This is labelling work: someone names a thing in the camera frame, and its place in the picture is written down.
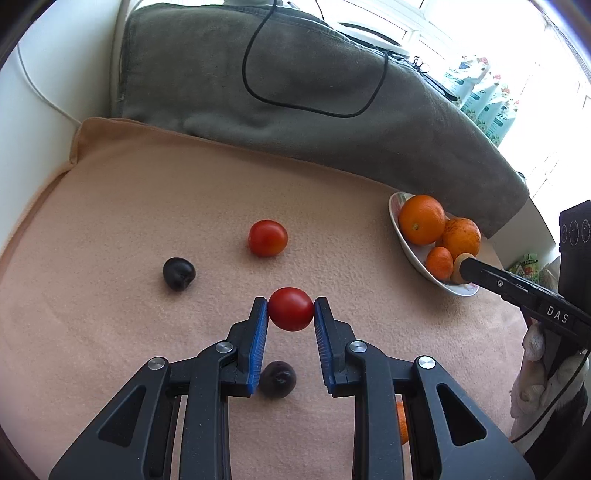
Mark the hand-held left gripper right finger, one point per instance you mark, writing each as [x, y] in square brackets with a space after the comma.
[324, 346]

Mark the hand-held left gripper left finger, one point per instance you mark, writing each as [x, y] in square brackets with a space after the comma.
[258, 346]

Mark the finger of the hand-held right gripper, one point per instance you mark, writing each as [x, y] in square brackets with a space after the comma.
[498, 282]

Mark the small beige fruit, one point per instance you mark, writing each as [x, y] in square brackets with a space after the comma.
[458, 271]

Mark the red cherry tomato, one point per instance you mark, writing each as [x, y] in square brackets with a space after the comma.
[268, 238]
[291, 308]

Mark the large orange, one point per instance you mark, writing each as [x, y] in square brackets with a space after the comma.
[462, 237]
[422, 219]

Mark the small orange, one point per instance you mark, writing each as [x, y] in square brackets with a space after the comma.
[402, 422]
[438, 264]

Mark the white bowl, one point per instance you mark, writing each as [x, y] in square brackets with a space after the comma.
[417, 259]

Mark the person's right forearm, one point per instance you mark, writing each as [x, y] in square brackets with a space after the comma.
[563, 443]

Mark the green printed pack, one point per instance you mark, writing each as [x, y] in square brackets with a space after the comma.
[528, 266]

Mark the dark cherry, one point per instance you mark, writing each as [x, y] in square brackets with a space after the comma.
[279, 379]
[179, 273]

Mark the floral refill pouch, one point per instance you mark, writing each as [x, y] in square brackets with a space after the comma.
[496, 117]
[485, 99]
[466, 78]
[503, 134]

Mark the beige blanket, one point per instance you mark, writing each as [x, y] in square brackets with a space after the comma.
[138, 207]

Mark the grey blanket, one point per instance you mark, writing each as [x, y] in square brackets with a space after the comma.
[300, 147]

